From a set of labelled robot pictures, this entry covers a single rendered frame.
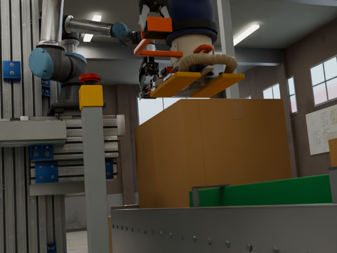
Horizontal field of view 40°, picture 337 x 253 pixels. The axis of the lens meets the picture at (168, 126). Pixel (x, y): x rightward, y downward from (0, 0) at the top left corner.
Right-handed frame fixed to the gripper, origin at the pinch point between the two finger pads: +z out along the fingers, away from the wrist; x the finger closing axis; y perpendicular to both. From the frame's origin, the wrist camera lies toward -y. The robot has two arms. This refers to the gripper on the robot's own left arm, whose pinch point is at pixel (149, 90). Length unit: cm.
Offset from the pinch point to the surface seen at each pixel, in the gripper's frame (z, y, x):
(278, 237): 63, 172, -37
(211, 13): -17, 69, 6
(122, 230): 69, 53, -33
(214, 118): 31, 94, -9
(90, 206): 58, 91, -52
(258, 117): 31, 94, 8
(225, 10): -168, -270, 197
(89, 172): 47, 91, -51
